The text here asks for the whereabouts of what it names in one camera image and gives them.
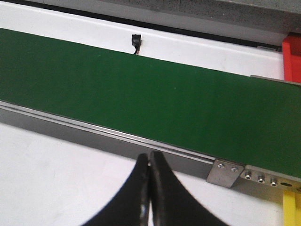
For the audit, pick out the yellow plastic bin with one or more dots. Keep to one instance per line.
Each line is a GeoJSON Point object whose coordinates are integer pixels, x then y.
{"type": "Point", "coordinates": [291, 208]}

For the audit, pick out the black photoelectric sensor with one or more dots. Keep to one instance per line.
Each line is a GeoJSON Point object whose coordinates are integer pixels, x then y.
{"type": "Point", "coordinates": [136, 42]}

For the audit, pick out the green conveyor belt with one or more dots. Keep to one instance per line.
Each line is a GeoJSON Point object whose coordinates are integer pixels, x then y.
{"type": "Point", "coordinates": [244, 119]}

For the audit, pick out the aluminium conveyor frame rail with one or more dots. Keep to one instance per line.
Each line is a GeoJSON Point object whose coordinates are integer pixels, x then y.
{"type": "Point", "coordinates": [129, 145]}

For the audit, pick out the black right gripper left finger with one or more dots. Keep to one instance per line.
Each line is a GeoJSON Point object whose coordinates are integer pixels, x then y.
{"type": "Point", "coordinates": [130, 205]}

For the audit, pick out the steel conveyor bracket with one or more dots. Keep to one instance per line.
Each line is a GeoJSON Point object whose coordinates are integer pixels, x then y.
{"type": "Point", "coordinates": [224, 173]}

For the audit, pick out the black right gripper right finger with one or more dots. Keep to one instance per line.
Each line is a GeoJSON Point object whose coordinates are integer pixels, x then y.
{"type": "Point", "coordinates": [172, 204]}

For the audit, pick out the red plastic bin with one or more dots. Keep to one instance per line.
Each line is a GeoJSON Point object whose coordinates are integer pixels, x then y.
{"type": "Point", "coordinates": [291, 48]}

